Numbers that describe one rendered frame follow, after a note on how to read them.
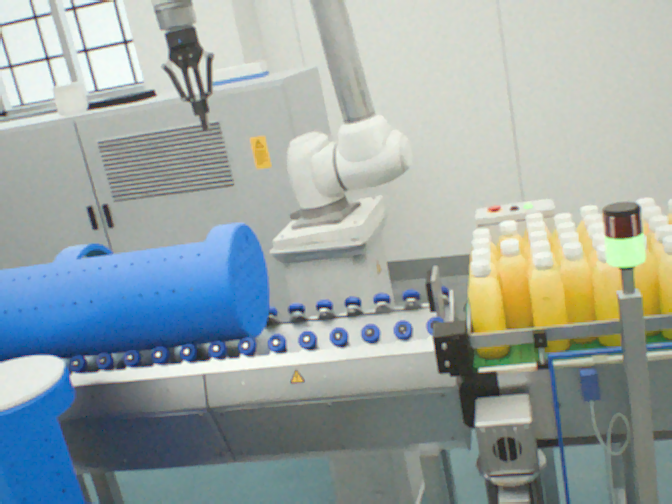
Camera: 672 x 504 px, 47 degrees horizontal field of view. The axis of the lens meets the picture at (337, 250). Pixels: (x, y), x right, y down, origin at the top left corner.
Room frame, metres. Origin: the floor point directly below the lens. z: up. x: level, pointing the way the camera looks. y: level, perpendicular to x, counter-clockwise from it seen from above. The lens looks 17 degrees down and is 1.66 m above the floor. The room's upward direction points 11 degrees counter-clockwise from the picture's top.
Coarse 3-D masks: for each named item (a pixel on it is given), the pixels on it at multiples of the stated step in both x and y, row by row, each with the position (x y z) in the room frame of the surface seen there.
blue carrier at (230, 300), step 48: (240, 240) 1.82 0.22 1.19; (0, 288) 1.85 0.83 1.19; (48, 288) 1.81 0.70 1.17; (96, 288) 1.77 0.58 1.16; (144, 288) 1.73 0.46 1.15; (192, 288) 1.70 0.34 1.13; (240, 288) 1.73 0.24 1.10; (0, 336) 1.82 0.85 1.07; (48, 336) 1.79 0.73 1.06; (96, 336) 1.77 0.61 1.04; (144, 336) 1.75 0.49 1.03; (192, 336) 1.73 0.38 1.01; (240, 336) 1.72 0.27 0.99
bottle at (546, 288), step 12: (552, 264) 1.51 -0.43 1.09; (540, 276) 1.50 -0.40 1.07; (552, 276) 1.49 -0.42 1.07; (540, 288) 1.49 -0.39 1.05; (552, 288) 1.48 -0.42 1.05; (540, 300) 1.49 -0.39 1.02; (552, 300) 1.48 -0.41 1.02; (564, 300) 1.50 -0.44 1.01; (540, 312) 1.49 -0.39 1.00; (552, 312) 1.48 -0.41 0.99; (564, 312) 1.49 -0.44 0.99; (540, 324) 1.50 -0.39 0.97; (552, 324) 1.48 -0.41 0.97; (564, 324) 1.49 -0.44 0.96; (552, 348) 1.49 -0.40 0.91; (564, 348) 1.49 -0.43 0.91
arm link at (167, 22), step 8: (184, 0) 1.86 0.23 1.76; (160, 8) 1.85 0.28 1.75; (168, 8) 1.85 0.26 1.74; (176, 8) 1.85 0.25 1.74; (184, 8) 1.86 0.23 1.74; (192, 8) 1.88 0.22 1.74; (160, 16) 1.86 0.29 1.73; (168, 16) 1.85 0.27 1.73; (176, 16) 1.85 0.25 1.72; (184, 16) 1.86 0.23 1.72; (192, 16) 1.87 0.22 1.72; (160, 24) 1.87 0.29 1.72; (168, 24) 1.85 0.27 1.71; (176, 24) 1.85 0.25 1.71; (184, 24) 1.86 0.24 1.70; (192, 24) 1.89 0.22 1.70
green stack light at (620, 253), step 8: (608, 240) 1.26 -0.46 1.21; (616, 240) 1.25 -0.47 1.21; (624, 240) 1.24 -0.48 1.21; (632, 240) 1.24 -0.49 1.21; (640, 240) 1.24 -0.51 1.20; (608, 248) 1.26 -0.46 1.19; (616, 248) 1.25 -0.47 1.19; (624, 248) 1.24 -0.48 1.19; (632, 248) 1.24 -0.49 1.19; (640, 248) 1.24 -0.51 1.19; (608, 256) 1.26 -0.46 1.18; (616, 256) 1.25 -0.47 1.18; (624, 256) 1.24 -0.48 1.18; (632, 256) 1.24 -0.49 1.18; (640, 256) 1.24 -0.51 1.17; (616, 264) 1.25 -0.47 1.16; (624, 264) 1.24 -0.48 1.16; (632, 264) 1.24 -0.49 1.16
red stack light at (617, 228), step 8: (608, 216) 1.26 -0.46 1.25; (624, 216) 1.24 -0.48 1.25; (632, 216) 1.24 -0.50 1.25; (640, 216) 1.25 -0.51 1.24; (608, 224) 1.25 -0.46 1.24; (616, 224) 1.24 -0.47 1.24; (624, 224) 1.24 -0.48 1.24; (632, 224) 1.24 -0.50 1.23; (640, 224) 1.24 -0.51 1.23; (608, 232) 1.26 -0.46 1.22; (616, 232) 1.24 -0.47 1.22; (624, 232) 1.24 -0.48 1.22; (632, 232) 1.24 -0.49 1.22; (640, 232) 1.24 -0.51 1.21
